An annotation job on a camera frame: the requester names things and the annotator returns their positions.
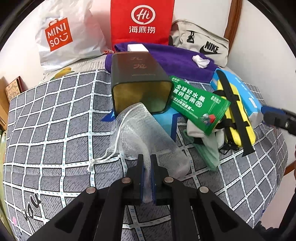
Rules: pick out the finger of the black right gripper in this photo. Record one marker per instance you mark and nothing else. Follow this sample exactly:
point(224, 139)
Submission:
point(282, 121)
point(269, 109)

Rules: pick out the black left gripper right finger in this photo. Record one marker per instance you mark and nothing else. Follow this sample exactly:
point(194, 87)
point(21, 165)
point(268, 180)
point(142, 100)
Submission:
point(181, 199)

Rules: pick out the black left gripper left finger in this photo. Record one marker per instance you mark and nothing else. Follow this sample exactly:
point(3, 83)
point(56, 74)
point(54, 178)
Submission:
point(112, 201)

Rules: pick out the white mesh drawstring bag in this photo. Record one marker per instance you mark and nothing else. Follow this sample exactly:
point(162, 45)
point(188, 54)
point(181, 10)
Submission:
point(135, 132)

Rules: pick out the white tissue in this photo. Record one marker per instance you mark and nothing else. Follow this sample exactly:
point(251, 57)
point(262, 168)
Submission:
point(200, 62)

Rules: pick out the yellow black shin guard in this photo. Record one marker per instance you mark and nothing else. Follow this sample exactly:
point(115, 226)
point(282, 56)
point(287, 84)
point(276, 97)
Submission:
point(235, 122)

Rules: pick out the white foam sponge block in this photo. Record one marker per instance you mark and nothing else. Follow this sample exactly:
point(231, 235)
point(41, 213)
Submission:
point(136, 48)

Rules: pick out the blue tissue pack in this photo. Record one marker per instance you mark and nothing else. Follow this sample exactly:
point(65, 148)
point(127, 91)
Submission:
point(249, 101)

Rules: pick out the light green cloth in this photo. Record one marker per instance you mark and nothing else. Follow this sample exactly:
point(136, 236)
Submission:
point(207, 147)

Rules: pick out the green fruit flyer packet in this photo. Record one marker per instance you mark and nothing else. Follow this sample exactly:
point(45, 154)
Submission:
point(204, 109)

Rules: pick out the dark green tea tin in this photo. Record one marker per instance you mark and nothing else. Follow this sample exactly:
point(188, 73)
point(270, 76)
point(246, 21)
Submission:
point(138, 77)

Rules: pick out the purple fleece towel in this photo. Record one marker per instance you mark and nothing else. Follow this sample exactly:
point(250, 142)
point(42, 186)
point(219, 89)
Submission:
point(176, 61)

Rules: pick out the grey Nike bag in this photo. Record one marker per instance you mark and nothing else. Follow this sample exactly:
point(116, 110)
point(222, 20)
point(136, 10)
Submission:
point(187, 35)

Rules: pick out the newspaper print pillow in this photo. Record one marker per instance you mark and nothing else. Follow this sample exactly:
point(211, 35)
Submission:
point(82, 66)

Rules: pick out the wooden headboard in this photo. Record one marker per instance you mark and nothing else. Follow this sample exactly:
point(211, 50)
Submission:
point(4, 105)

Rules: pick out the red Haidilao paper bag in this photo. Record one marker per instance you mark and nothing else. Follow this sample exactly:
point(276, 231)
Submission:
point(144, 21)

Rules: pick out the white Miniso plastic bag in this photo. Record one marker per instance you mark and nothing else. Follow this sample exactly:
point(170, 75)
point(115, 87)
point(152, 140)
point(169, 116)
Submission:
point(67, 33)

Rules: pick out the wooden door frame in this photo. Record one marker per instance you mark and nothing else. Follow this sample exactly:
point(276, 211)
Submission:
point(233, 21)

